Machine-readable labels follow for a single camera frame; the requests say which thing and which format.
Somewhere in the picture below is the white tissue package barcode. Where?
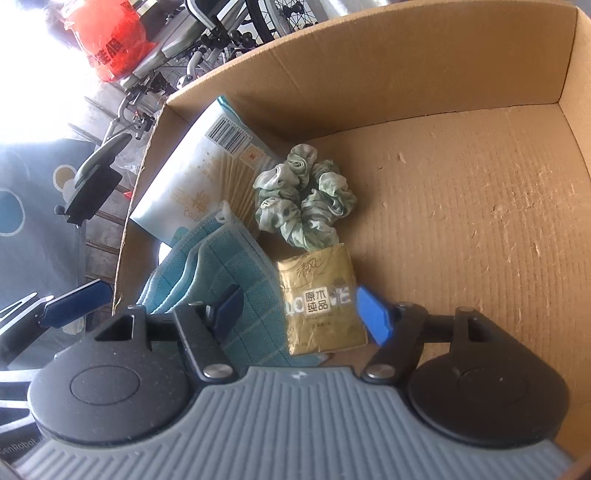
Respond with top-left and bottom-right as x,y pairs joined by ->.
130,96 -> 279,246

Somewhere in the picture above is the teal cleaning cloth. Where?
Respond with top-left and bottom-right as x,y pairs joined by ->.
138,202 -> 328,374

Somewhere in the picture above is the green fabric scrunchie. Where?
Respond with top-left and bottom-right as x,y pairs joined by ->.
252,144 -> 358,251

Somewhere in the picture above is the blue patterned hanging cloth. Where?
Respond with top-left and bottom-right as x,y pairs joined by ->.
0,139 -> 98,324

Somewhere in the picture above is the red plastic bag on wheelchair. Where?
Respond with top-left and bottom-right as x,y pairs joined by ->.
61,0 -> 156,82

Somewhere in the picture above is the brown cardboard box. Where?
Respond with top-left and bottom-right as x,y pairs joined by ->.
134,1 -> 590,457

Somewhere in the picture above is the gold tissue pack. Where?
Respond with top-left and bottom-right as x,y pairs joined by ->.
277,243 -> 368,356

